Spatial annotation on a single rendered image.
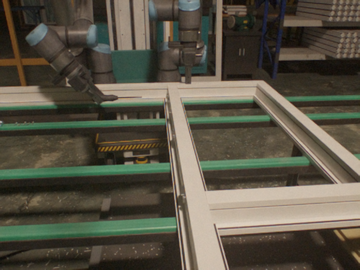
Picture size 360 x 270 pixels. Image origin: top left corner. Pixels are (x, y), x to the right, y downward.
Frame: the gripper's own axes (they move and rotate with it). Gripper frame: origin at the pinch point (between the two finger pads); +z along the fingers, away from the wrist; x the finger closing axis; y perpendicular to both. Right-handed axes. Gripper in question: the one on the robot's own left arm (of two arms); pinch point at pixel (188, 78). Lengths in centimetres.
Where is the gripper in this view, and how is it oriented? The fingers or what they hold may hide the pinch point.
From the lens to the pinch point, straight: 141.7
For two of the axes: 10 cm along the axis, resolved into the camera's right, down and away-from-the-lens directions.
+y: 10.0, -0.4, 0.8
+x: -0.8, -4.3, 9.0
